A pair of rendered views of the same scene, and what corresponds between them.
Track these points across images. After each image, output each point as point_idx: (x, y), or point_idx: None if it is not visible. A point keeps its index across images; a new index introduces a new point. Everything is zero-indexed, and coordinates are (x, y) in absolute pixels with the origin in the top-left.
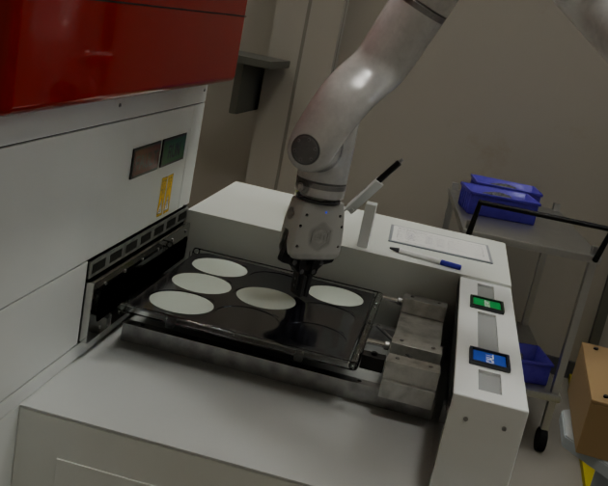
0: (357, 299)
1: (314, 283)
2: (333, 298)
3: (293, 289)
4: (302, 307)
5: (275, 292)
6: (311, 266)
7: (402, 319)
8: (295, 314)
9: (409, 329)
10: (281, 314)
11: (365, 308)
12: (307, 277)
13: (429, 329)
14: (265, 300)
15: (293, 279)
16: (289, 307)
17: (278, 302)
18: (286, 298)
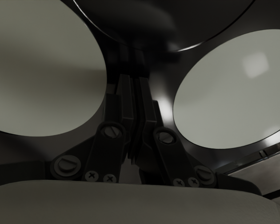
0: (268, 127)
1: None
2: (218, 113)
3: (102, 107)
4: (95, 132)
5: (74, 50)
6: (144, 182)
7: None
8: (47, 158)
9: (250, 177)
10: (10, 153)
11: (230, 158)
12: (128, 156)
13: (278, 182)
14: (7, 88)
15: (103, 119)
16: (54, 132)
17: (41, 106)
18: (81, 93)
